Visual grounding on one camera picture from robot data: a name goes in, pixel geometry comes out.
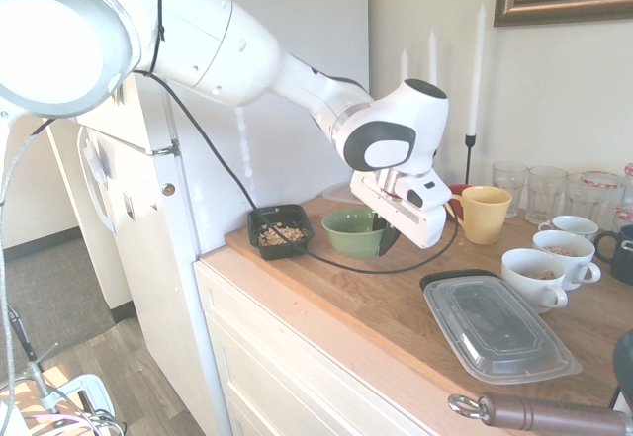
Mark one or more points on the white cup teal stripe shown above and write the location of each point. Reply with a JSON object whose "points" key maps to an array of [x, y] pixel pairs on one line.
{"points": [[573, 226]]}

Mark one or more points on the beige cereal heap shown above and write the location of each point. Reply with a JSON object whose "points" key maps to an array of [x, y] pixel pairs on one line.
{"points": [[279, 235]]}

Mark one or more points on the white refrigerator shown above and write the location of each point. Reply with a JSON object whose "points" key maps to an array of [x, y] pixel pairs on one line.
{"points": [[163, 268]]}

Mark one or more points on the dark blue mug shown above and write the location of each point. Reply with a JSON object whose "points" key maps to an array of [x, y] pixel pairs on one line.
{"points": [[618, 263]]}

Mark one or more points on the clear plastic container lid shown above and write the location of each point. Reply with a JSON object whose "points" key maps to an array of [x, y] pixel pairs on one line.
{"points": [[499, 332]]}

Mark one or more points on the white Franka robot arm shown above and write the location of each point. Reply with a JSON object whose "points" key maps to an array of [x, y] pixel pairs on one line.
{"points": [[222, 45]]}

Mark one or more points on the round metal fridge magnet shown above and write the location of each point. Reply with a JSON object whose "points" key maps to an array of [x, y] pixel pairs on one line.
{"points": [[168, 189]]}

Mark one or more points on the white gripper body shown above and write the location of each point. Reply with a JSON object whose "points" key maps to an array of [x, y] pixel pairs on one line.
{"points": [[425, 228]]}

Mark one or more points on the shortest white taper candle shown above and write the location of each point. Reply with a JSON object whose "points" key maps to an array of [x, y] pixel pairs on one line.
{"points": [[404, 64]]}

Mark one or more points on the clear drinking glass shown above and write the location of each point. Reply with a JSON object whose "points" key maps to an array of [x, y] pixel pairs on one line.
{"points": [[509, 189], [573, 199], [546, 196]]}

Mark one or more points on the black plastic food container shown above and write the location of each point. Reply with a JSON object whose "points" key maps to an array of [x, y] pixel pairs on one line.
{"points": [[284, 250], [445, 278]]}

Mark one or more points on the wooden butcher block board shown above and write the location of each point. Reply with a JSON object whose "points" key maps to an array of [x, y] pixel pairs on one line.
{"points": [[386, 297]]}

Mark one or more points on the white drawer cabinet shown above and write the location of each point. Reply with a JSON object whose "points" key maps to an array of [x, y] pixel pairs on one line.
{"points": [[277, 372]]}

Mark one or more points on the red mug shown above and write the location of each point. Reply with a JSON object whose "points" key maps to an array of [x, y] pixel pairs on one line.
{"points": [[457, 208]]}

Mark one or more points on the medium white taper candle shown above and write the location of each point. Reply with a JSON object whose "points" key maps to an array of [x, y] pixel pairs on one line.
{"points": [[432, 58]]}

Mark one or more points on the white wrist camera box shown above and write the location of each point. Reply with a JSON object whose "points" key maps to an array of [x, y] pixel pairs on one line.
{"points": [[427, 190]]}

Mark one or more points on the pale C-clamp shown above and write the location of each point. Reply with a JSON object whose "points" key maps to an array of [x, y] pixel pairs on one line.
{"points": [[74, 391]]}

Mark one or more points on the tallest white taper candle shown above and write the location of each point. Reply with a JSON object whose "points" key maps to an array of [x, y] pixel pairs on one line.
{"points": [[477, 70]]}

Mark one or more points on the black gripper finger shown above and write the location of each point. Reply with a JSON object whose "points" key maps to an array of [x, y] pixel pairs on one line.
{"points": [[389, 242], [379, 222]]}

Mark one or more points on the green ceramic bowl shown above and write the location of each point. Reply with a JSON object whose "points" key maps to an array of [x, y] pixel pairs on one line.
{"points": [[351, 240]]}

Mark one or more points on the white ceramic cup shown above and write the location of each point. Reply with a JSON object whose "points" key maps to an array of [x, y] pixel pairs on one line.
{"points": [[569, 265], [531, 283]]}

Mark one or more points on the yellow mug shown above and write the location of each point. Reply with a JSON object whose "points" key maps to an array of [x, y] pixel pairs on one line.
{"points": [[484, 218]]}

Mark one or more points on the black candle holder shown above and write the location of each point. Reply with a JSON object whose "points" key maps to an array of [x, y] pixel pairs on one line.
{"points": [[470, 159]]}

